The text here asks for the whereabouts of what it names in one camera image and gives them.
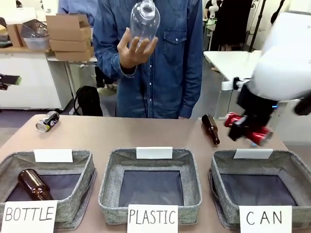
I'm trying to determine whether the wide brown glass bottle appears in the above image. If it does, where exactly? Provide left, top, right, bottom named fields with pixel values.
left=17, top=168, right=54, bottom=201

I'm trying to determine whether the white paper sign CAN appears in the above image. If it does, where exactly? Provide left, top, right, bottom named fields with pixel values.
left=238, top=205, right=293, bottom=233

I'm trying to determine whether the person's left forearm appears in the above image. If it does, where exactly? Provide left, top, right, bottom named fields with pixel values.
left=178, top=48, right=204, bottom=120

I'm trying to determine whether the small cardboard box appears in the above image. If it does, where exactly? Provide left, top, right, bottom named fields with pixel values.
left=6, top=23, right=28, bottom=48

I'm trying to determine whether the white cabinet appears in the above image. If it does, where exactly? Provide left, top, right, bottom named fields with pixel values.
left=0, top=47, right=74, bottom=111

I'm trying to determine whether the black hanging curtain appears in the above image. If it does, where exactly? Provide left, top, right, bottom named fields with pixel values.
left=211, top=0, right=256, bottom=50

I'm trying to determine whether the person in denim shirt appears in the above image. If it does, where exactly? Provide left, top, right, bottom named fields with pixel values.
left=92, top=0, right=204, bottom=120

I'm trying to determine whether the black backpack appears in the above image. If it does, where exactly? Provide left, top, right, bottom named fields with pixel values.
left=73, top=85, right=104, bottom=117

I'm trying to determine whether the grey fabric basket plastic label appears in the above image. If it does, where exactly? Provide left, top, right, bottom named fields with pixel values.
left=98, top=147, right=203, bottom=226

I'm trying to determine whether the white paper sign BOTTLE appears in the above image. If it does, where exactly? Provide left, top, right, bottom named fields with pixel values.
left=0, top=200, right=59, bottom=233

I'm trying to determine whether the grey fabric basket bottle label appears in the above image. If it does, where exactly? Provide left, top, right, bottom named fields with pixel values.
left=0, top=150, right=97, bottom=225

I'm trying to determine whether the clear plastic bottle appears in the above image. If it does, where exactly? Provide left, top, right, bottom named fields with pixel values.
left=129, top=0, right=161, bottom=54

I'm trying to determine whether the grey fabric basket can label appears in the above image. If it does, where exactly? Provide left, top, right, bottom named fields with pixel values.
left=208, top=149, right=311, bottom=230

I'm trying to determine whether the slim brown glass bottle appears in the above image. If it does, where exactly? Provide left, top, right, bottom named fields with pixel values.
left=201, top=114, right=221, bottom=146

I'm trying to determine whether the open cardboard box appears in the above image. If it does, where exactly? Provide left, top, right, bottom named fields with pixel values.
left=45, top=14, right=92, bottom=41

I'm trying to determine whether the black drink can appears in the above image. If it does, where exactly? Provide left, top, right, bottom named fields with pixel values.
left=35, top=110, right=60, bottom=133

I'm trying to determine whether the white paper sign PLASTIC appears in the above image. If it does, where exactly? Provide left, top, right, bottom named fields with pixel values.
left=126, top=204, right=179, bottom=233

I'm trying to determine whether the person's right hand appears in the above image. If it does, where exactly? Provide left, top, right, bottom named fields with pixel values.
left=117, top=27, right=159, bottom=69

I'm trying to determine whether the black tripod pole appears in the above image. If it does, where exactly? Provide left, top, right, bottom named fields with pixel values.
left=248, top=0, right=266, bottom=52

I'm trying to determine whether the red drink can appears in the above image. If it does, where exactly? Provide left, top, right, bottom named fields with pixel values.
left=224, top=112, right=273, bottom=147

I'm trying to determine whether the person's right forearm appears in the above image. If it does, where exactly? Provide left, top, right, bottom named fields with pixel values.
left=92, top=36, right=137, bottom=84

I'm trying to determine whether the person in blue shirt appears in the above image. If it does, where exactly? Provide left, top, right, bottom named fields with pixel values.
left=57, top=0, right=99, bottom=27

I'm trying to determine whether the clear plastic storage bin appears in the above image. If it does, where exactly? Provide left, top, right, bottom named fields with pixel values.
left=20, top=19, right=51, bottom=51

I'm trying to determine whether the flat cardboard box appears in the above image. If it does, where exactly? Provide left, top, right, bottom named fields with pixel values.
left=54, top=47, right=95, bottom=61
left=49, top=38, right=92, bottom=52

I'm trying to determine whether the white background table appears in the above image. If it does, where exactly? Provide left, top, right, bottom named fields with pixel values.
left=203, top=50, right=263, bottom=120

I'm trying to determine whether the blank white card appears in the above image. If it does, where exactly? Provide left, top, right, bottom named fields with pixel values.
left=233, top=148, right=274, bottom=160
left=33, top=149, right=74, bottom=163
left=136, top=146, right=173, bottom=160

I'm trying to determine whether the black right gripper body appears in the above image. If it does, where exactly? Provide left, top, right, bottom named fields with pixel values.
left=236, top=84, right=279, bottom=130

